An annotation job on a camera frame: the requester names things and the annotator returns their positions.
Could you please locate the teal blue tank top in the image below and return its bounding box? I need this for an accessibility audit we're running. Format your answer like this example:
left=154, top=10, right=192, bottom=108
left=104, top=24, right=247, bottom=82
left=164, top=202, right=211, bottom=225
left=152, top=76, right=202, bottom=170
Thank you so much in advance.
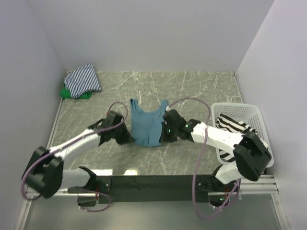
left=130, top=99, right=168, bottom=148

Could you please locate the black base crossbar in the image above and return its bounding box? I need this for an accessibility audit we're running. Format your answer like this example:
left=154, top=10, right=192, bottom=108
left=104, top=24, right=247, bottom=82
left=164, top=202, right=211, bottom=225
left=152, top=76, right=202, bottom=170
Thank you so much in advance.
left=95, top=174, right=216, bottom=205

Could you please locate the white plastic laundry basket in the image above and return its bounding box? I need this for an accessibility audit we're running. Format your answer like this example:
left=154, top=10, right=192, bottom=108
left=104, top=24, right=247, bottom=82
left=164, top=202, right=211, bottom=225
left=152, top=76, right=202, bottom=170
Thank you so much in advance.
left=211, top=103, right=272, bottom=153

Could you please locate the green folded top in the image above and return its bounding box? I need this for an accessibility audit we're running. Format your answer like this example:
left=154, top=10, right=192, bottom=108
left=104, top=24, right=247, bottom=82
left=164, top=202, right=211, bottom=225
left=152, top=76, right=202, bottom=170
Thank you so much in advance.
left=59, top=83, right=93, bottom=99

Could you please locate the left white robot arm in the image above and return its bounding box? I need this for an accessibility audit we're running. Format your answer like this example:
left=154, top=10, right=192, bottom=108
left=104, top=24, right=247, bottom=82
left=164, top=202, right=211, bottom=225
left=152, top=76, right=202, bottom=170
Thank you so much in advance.
left=22, top=111, right=133, bottom=198

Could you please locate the black white striped top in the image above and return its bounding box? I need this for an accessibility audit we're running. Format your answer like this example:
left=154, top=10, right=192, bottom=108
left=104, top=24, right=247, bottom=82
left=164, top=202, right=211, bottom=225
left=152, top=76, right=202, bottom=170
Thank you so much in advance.
left=215, top=113, right=269, bottom=164

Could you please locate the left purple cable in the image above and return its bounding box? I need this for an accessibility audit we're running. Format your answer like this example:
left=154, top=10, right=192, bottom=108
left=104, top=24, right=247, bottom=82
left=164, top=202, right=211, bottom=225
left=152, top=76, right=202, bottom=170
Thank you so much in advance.
left=21, top=102, right=129, bottom=213

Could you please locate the blue white striped folded top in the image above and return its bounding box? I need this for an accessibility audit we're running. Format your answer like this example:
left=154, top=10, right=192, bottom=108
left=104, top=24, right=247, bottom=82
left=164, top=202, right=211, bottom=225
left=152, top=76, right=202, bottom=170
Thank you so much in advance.
left=64, top=63, right=102, bottom=99

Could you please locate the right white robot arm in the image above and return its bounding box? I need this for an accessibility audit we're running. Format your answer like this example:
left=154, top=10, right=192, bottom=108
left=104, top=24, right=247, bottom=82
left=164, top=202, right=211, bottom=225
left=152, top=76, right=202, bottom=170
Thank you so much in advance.
left=163, top=109, right=273, bottom=191

